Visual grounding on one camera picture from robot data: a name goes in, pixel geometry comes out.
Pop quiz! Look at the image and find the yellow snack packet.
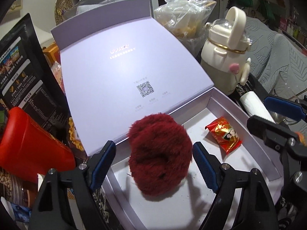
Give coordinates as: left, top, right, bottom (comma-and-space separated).
68, 116, 87, 152

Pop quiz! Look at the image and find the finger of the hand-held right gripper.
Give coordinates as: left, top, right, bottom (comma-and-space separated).
247, 115, 307, 197
264, 96, 307, 121

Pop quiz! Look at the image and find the white paper roll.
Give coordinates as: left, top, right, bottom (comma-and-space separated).
240, 91, 276, 125

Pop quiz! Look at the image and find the cream water bottle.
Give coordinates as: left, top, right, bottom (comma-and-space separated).
200, 7, 252, 95

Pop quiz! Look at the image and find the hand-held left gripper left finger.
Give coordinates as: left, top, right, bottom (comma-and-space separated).
29, 140, 117, 230

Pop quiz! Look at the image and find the small green hanging bag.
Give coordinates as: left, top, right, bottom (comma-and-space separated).
260, 0, 275, 21

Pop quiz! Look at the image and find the grey leaf-patterned sofa cover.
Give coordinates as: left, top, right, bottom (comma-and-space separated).
245, 17, 307, 96

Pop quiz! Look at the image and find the white carton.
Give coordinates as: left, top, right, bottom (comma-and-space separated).
37, 172, 50, 193

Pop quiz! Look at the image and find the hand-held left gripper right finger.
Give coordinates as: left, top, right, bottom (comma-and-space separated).
192, 142, 280, 230

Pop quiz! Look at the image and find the orange box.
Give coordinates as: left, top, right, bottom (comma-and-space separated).
42, 43, 63, 64

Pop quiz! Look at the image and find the lavender gift box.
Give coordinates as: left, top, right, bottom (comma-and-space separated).
50, 0, 285, 230

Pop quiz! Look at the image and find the black printed bag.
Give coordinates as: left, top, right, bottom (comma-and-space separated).
0, 13, 70, 130

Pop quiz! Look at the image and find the clear plastic bag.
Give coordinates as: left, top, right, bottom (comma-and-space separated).
153, 0, 217, 55

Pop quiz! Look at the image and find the red plastic container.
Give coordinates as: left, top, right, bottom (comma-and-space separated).
0, 107, 76, 185

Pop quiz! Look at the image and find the red foil snack packet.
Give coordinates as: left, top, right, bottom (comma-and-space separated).
205, 116, 243, 155

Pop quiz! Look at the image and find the dark red furry plush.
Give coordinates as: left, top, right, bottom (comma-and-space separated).
128, 113, 193, 196

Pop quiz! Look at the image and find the row of small bottles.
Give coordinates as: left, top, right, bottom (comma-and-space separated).
278, 5, 307, 44

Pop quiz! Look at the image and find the clear glass jar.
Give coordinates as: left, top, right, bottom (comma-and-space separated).
273, 81, 307, 126

